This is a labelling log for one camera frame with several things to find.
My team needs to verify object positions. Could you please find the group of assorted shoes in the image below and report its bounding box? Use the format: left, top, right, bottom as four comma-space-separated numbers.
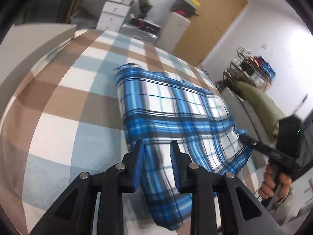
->
230, 49, 275, 86

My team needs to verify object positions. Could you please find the wooden door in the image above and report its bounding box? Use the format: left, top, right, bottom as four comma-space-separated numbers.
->
172, 0, 250, 66

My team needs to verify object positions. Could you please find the brown white checkered bedsheet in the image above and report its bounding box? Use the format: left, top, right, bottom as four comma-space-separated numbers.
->
0, 28, 260, 235

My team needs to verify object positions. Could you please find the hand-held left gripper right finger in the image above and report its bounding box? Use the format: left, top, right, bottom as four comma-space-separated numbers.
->
170, 140, 284, 235

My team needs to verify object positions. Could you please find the yellow shoe box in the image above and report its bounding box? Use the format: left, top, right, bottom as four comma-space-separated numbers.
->
176, 0, 201, 6

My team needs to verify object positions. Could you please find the dark wrapped flower bouquet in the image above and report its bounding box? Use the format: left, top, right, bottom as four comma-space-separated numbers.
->
138, 0, 153, 17

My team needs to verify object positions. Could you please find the person's right forearm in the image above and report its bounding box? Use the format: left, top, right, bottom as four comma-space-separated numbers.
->
263, 188, 309, 228

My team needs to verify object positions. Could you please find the dark grey cloth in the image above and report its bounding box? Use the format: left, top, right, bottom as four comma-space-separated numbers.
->
70, 0, 103, 28

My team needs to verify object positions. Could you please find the black shoe box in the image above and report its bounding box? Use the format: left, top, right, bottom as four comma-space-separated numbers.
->
170, 0, 197, 13

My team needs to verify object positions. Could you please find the dark red shoe box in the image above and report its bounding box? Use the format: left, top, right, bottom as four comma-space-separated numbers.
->
175, 9, 193, 19

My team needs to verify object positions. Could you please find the white cabinet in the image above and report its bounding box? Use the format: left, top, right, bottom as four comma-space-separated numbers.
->
159, 11, 191, 53

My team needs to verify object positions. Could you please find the olive green pillow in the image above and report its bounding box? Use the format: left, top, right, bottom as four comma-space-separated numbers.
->
233, 80, 286, 141

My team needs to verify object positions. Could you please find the grey blanket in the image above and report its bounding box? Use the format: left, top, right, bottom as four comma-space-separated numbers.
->
0, 23, 279, 150

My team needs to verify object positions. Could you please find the person's right hand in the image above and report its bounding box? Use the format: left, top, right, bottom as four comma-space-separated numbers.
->
258, 164, 292, 202

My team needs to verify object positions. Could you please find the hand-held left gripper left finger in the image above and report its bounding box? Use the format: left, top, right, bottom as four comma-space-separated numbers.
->
29, 139, 145, 235

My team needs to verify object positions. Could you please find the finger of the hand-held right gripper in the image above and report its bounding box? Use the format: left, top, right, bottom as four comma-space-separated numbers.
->
240, 133, 272, 156

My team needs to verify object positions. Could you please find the silver suitcase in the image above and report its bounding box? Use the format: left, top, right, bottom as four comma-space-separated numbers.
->
120, 23, 159, 46

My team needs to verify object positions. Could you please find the wooden shoe rack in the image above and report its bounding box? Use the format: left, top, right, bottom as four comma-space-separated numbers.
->
222, 48, 275, 93

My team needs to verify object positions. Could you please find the blue plaid shirt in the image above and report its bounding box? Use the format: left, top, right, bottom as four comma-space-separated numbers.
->
114, 64, 253, 232

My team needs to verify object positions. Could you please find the black box with red print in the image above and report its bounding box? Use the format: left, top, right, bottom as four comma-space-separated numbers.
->
138, 20, 161, 33

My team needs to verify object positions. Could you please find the white drawer unit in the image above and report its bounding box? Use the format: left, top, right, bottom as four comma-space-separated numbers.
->
96, 1, 131, 32

